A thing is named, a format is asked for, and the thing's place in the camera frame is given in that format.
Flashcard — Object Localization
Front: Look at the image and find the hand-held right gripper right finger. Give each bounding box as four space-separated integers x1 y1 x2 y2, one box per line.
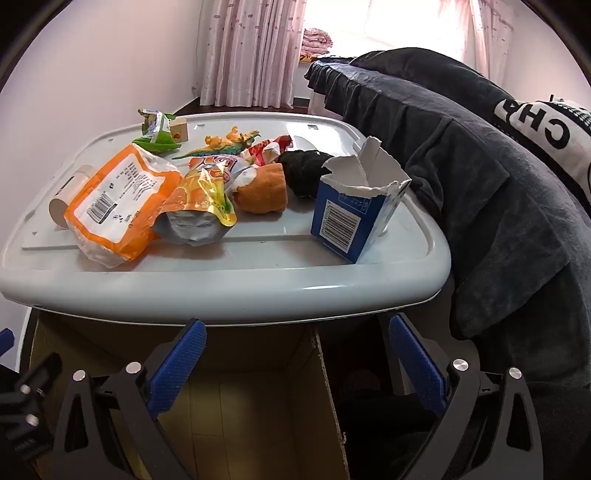
388 314 543 480

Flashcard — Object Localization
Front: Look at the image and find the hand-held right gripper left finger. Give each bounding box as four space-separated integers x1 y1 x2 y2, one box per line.
53 318 208 480

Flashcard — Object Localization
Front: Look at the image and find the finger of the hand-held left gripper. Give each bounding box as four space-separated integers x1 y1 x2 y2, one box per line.
0 327 63 462

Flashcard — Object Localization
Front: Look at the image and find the brown cardboard box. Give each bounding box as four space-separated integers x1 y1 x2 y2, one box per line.
28 309 352 480

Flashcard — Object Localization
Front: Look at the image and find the torn blue and white carton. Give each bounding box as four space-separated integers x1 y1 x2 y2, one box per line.
310 136 413 265

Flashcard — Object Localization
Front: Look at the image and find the orange fruit print foil pouch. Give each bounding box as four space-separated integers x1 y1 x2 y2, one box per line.
152 156 259 247

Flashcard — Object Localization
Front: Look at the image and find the cardboard tube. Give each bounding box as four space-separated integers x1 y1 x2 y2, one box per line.
48 165 95 230

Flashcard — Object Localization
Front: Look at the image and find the orange and white snack packet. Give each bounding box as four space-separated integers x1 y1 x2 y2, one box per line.
64 143 184 269

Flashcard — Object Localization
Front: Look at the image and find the orange plush cloth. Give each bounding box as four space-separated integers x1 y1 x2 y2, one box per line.
231 162 289 215

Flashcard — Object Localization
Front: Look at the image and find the black sock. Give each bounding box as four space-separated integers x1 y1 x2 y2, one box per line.
277 148 335 200

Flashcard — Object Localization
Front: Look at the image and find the white plastic storage box lid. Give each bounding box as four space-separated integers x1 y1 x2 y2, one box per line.
0 112 452 328

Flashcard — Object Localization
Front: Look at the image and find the dark grey blanket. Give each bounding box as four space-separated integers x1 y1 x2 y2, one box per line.
305 47 591 480

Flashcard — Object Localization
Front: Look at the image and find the orange and green dinosaur toy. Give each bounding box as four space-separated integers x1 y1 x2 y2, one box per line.
172 126 262 161

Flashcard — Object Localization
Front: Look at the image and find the red white crumpled wrapper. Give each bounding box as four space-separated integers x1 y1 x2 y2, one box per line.
240 135 294 168

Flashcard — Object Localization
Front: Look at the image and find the green snack wrapper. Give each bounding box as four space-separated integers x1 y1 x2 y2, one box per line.
132 108 183 154

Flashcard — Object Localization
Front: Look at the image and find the black and white printed cloth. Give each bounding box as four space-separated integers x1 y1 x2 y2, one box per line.
492 95 591 213

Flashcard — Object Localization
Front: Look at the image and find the pink patterned curtain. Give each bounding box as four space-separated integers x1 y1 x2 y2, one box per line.
199 0 308 109
466 0 515 77

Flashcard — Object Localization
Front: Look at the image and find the folded pink quilt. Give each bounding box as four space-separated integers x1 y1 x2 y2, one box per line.
301 28 335 58

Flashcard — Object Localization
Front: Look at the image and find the white bed frame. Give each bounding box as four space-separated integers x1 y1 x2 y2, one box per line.
309 89 346 120

